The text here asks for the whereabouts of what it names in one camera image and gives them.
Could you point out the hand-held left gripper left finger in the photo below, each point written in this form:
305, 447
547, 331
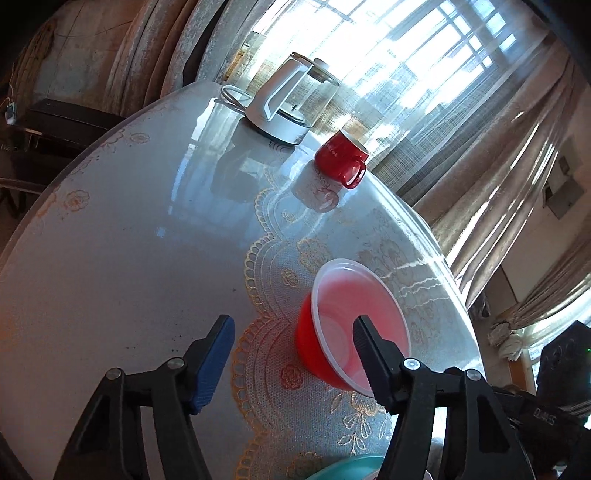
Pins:
214, 360

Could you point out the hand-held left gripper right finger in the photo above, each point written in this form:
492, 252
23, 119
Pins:
364, 355

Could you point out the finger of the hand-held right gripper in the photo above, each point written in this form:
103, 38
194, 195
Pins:
508, 401

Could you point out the red plastic bowl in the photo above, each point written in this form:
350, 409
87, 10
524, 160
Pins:
332, 314

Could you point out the teal plate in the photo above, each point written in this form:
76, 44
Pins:
351, 468

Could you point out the beige lace table cloth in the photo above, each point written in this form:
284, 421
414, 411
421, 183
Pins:
277, 277

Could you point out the red mug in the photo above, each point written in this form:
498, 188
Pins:
337, 154

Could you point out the beige heavy curtain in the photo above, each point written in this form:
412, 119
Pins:
498, 184

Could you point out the white glass electric kettle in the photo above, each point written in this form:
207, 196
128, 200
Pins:
286, 101

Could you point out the white sheer curtain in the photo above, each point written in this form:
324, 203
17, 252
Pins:
406, 92

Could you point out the dark low cabinet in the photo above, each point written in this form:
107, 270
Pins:
60, 134

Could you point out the grey heavy curtain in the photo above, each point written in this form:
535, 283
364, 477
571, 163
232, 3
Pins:
152, 50

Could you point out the window with metal bars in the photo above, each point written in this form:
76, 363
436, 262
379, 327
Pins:
415, 41

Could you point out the white phone charger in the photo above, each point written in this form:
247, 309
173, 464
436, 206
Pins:
11, 114

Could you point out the grey wall electrical box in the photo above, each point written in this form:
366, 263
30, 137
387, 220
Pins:
563, 187

